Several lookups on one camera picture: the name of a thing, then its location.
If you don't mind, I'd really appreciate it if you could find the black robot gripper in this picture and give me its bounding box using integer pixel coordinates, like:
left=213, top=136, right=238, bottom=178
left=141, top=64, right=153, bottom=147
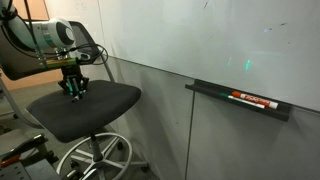
left=58, top=65, right=89, bottom=99

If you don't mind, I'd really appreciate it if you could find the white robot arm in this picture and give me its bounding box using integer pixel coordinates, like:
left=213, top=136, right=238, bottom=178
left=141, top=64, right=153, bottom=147
left=0, top=0, right=80, bottom=70

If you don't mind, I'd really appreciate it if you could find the black mesh office chair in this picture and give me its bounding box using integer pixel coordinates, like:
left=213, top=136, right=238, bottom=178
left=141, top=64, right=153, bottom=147
left=0, top=20, right=150, bottom=180

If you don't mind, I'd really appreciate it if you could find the red whiteboard marker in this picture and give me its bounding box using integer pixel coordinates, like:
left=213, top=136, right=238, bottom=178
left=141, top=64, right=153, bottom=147
left=231, top=91, right=278, bottom=109

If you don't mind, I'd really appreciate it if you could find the large white whiteboard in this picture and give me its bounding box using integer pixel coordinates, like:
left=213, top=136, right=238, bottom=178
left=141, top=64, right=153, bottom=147
left=43, top=0, right=320, bottom=113

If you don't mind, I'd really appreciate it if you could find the black marker tray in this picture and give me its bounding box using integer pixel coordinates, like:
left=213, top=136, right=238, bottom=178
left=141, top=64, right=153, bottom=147
left=186, top=79, right=292, bottom=122

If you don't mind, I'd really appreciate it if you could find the black metal equipment stand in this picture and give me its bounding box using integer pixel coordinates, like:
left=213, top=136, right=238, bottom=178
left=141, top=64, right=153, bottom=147
left=0, top=131, right=62, bottom=180

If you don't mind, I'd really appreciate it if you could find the gold wrist camera mount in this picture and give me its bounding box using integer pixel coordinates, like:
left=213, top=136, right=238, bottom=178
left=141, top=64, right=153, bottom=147
left=38, top=58, right=91, bottom=69

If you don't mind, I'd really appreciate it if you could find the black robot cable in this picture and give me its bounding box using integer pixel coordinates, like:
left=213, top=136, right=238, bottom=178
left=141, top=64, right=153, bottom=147
left=0, top=0, right=110, bottom=67

